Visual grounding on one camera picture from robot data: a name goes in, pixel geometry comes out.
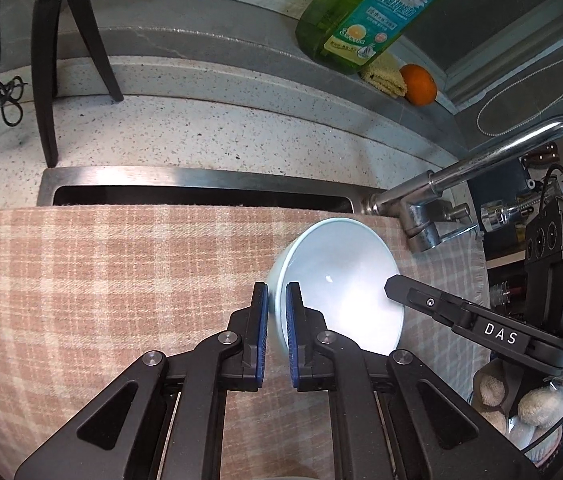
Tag stainless steel sink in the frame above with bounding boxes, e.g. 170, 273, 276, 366
36, 166, 377, 216

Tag beige plaid cloth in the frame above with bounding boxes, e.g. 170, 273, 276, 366
0, 204, 492, 480

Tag black tripod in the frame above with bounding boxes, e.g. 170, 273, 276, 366
32, 0, 125, 168

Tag chrome faucet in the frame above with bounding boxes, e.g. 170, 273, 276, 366
361, 114, 563, 253

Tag clear tip flexible sprayer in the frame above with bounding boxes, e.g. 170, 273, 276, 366
480, 192, 547, 231

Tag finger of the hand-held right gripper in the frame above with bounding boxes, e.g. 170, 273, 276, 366
384, 275, 475, 329

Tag wooden knife handle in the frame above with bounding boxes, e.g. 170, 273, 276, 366
520, 144, 559, 168

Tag green dish soap bottle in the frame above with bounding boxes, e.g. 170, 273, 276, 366
295, 0, 455, 67

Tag light blue bowl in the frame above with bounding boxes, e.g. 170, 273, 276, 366
266, 217, 407, 358

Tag white bead chain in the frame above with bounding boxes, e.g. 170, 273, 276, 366
476, 55, 563, 136

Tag yellow dish cloth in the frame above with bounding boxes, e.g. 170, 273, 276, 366
360, 55, 408, 97

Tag orange fruit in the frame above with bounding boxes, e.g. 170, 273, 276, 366
399, 64, 438, 107

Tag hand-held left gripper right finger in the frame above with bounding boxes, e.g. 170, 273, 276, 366
285, 282, 539, 480

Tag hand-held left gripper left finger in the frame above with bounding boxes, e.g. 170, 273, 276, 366
14, 282, 270, 480

